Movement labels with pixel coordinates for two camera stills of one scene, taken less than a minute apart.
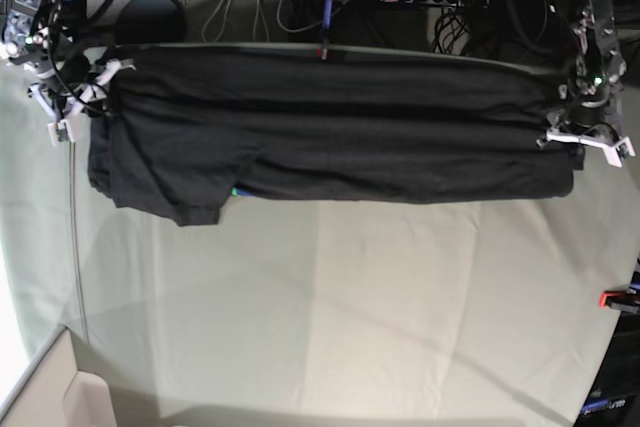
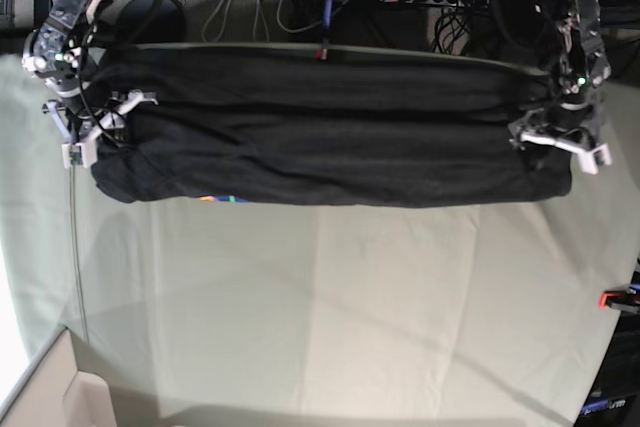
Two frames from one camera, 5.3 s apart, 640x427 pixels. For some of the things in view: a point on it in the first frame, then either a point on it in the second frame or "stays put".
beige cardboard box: x=52 y=392 stays put
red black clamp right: x=625 y=300 stays put
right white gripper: x=611 y=148 → x=587 y=155
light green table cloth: x=302 y=311 stays put
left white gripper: x=73 y=120 → x=88 y=147
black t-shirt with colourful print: x=184 y=129 stays put
